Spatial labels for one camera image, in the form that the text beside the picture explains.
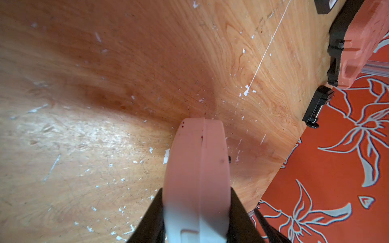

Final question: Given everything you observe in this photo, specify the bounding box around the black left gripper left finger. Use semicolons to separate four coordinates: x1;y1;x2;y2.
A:
127;188;166;243

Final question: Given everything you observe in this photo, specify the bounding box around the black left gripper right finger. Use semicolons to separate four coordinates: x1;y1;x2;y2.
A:
227;187;265;243

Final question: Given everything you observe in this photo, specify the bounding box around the white alarm clock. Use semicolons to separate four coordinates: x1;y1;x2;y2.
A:
163;118;231;243

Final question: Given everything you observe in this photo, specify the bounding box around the black small vise clamp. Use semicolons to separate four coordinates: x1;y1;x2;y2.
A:
302;86;334;129

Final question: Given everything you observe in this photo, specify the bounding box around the red plastic tool case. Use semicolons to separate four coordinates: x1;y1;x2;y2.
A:
327;0;389;89

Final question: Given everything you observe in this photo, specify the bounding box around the black white screwdriver bit holder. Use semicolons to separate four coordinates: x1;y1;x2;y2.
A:
314;0;337;15

